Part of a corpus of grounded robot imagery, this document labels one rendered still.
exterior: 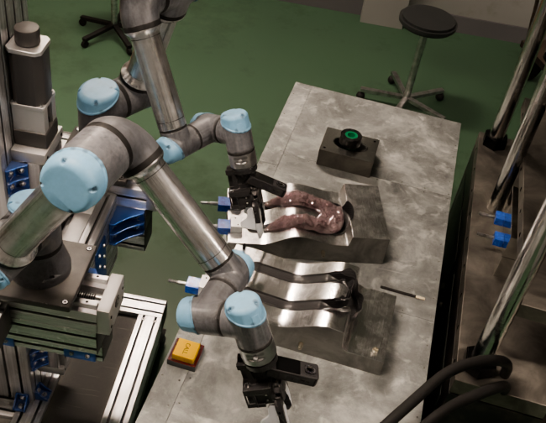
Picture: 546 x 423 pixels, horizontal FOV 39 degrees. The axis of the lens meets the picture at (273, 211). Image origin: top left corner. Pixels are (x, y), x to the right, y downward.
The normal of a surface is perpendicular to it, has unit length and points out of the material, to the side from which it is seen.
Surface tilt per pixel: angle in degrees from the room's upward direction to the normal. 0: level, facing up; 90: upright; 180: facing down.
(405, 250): 0
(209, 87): 0
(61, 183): 84
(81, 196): 83
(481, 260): 0
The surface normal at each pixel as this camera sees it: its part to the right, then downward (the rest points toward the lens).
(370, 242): 0.04, 0.67
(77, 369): 0.13, -0.74
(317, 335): -0.26, 0.62
